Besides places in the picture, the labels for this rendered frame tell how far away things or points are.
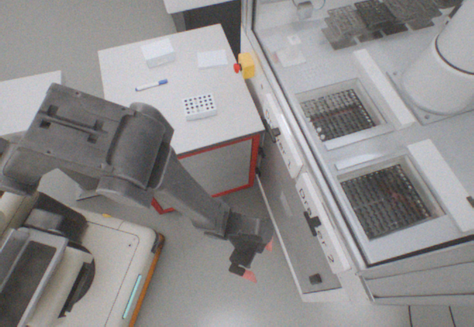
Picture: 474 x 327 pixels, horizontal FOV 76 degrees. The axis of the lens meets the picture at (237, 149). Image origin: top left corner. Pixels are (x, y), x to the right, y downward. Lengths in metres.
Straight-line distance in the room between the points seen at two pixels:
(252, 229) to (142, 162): 0.39
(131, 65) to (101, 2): 1.77
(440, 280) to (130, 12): 2.82
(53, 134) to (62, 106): 0.03
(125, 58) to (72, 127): 1.15
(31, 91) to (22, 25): 1.75
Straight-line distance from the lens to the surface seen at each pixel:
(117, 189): 0.34
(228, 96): 1.27
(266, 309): 1.78
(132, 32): 2.80
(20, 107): 1.52
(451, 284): 0.59
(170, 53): 1.39
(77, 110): 0.35
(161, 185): 0.38
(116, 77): 1.43
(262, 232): 0.69
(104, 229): 1.66
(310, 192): 0.92
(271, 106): 1.04
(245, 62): 1.18
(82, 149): 0.34
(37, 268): 0.87
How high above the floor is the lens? 1.78
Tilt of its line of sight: 63 degrees down
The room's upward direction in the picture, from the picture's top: straight up
